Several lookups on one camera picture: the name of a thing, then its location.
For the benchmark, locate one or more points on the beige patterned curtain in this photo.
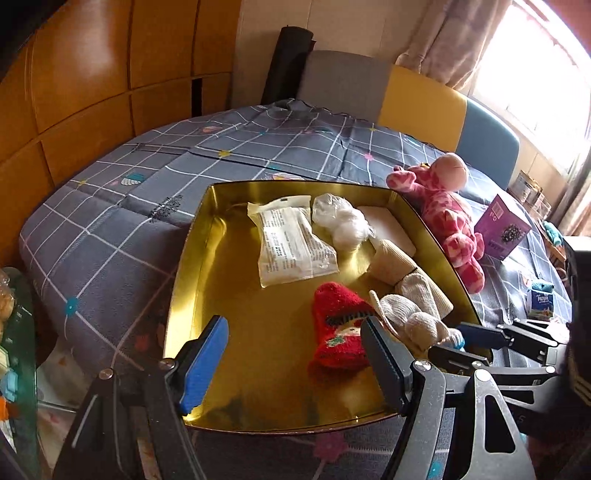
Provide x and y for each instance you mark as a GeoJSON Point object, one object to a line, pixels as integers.
{"type": "Point", "coordinates": [448, 37]}

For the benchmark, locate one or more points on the grey yellow blue headboard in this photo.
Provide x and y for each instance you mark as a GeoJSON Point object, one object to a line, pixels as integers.
{"type": "Point", "coordinates": [415, 101]}

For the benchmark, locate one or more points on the gold rectangular box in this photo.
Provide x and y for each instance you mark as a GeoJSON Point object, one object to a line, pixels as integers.
{"type": "Point", "coordinates": [240, 300]}

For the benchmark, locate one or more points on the cream plastic packet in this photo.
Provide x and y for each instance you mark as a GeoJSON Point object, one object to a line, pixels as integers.
{"type": "Point", "coordinates": [286, 244]}

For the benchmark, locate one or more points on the white foam block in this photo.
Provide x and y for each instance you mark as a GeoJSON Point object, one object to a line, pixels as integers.
{"type": "Point", "coordinates": [388, 226]}

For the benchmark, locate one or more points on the white mesh bath puff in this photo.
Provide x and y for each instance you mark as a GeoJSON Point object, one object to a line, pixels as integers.
{"type": "Point", "coordinates": [341, 221]}

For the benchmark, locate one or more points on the blue tissue pack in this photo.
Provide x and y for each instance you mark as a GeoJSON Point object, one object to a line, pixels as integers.
{"type": "Point", "coordinates": [541, 304]}

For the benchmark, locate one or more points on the wooden wardrobe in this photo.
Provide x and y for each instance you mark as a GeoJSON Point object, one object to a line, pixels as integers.
{"type": "Point", "coordinates": [92, 69]}

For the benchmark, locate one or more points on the teal cloth item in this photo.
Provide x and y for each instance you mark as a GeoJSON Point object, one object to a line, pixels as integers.
{"type": "Point", "coordinates": [552, 233]}

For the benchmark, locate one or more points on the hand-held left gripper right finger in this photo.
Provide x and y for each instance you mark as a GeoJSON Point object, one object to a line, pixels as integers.
{"type": "Point", "coordinates": [383, 360]}

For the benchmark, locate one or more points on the pink spotted plush toy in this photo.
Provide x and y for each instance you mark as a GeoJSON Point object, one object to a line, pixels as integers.
{"type": "Point", "coordinates": [448, 217]}

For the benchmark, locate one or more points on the black rolled mat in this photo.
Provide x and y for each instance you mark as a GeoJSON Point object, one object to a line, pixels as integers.
{"type": "Point", "coordinates": [288, 64]}

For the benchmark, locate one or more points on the beige sock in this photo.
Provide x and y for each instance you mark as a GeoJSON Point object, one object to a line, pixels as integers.
{"type": "Point", "coordinates": [392, 265]}

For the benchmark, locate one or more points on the glass side table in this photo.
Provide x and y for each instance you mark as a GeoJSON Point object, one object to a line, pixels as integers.
{"type": "Point", "coordinates": [23, 346]}

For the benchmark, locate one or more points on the purple cardboard box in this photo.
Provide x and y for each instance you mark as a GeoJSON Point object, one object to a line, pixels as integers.
{"type": "Point", "coordinates": [501, 230]}

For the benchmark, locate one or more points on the red fuzzy sock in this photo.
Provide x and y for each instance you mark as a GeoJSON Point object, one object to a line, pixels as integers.
{"type": "Point", "coordinates": [334, 323]}

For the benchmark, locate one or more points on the window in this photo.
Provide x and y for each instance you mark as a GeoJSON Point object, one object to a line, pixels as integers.
{"type": "Point", "coordinates": [531, 69]}

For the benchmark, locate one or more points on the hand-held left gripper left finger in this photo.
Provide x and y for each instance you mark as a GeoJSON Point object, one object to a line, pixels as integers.
{"type": "Point", "coordinates": [203, 364]}

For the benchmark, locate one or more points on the blue teddy bear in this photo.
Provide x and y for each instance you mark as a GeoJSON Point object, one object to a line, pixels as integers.
{"type": "Point", "coordinates": [544, 285]}

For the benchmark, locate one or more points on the white tin can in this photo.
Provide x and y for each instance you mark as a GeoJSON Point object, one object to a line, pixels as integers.
{"type": "Point", "coordinates": [525, 187]}

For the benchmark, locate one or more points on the white sock pair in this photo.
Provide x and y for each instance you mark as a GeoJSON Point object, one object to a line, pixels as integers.
{"type": "Point", "coordinates": [411, 318]}

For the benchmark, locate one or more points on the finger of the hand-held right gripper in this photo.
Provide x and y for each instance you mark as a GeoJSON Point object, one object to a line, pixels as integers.
{"type": "Point", "coordinates": [455, 357]}
{"type": "Point", "coordinates": [480, 335]}

